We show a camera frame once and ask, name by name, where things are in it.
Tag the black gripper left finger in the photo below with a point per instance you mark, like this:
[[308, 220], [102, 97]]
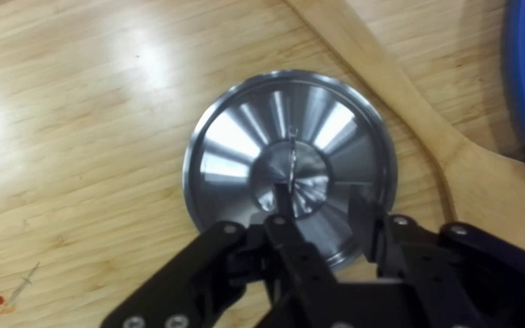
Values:
[[285, 210]]

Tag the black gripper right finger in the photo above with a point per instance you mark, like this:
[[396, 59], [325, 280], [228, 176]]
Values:
[[365, 220]]

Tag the steel pot lid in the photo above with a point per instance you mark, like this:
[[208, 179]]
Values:
[[303, 130]]

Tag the wooden spatula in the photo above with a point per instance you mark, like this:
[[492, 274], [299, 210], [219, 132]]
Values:
[[485, 190]]

